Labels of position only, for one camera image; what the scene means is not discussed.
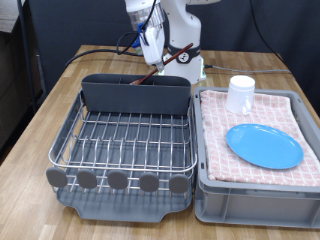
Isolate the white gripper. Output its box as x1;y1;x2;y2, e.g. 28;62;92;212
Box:
142;26;167;74

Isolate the brown wooden spoon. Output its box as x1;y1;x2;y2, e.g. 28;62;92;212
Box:
129;42;194;86

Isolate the white mug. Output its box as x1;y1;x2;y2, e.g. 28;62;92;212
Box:
225;75;256;116

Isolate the blue plate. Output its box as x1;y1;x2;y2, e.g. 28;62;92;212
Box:
225;123;305;170

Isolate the grey dish drying rack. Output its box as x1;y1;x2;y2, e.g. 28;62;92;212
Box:
49;89;198;224

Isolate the dark grey cutlery holder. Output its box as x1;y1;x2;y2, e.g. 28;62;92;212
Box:
80;73;193;116

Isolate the black curtain backdrop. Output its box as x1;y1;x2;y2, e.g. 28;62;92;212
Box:
28;0;320;116

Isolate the pink checked cloth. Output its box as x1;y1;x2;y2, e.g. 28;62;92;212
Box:
199;89;320;188

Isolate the dark cabinet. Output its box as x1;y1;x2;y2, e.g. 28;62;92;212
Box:
0;31;48;161

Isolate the grey shelf board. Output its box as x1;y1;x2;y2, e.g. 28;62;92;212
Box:
0;0;26;34

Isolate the grey plastic crate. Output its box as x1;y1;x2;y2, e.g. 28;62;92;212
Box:
192;86;320;230

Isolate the black cable loop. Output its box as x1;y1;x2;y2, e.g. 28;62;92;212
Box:
145;53;169;68

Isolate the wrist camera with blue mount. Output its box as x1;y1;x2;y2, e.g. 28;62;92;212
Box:
131;21;149;56

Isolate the thick black cable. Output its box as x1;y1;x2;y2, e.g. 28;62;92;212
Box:
63;49;144;70

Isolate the grey cable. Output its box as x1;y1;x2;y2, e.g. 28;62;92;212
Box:
203;64;292;74

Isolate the steel wire dish rack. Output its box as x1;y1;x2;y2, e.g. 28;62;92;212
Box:
45;89;198;196

